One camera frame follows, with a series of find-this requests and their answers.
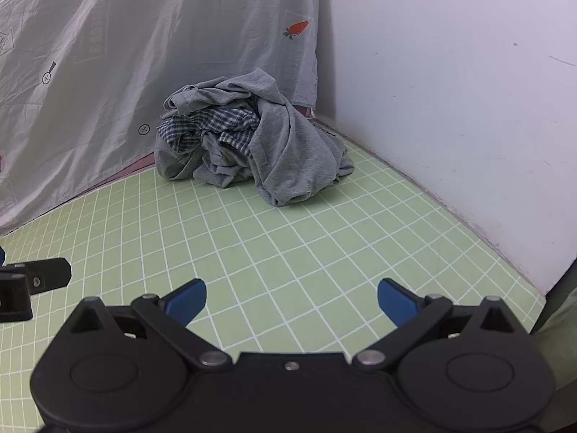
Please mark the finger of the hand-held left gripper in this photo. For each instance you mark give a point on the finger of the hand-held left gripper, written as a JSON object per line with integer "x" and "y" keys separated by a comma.
{"x": 45, "y": 275}

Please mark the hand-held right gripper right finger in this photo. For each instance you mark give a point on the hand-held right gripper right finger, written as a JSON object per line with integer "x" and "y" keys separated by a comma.
{"x": 396, "y": 301}

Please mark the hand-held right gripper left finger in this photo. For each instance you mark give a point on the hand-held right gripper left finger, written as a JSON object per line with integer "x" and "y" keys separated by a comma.
{"x": 189, "y": 301}

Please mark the grey sweatpants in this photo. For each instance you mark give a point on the grey sweatpants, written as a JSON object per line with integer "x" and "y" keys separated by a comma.
{"x": 288, "y": 144}

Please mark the grey garment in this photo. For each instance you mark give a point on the grey garment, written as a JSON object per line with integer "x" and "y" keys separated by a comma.
{"x": 180, "y": 163}

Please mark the blue checked shirt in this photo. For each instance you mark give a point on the blue checked shirt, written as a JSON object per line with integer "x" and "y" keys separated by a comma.
{"x": 212, "y": 122}

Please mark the white carrot-print sheet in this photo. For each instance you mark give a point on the white carrot-print sheet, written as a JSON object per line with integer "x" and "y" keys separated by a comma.
{"x": 135, "y": 54}

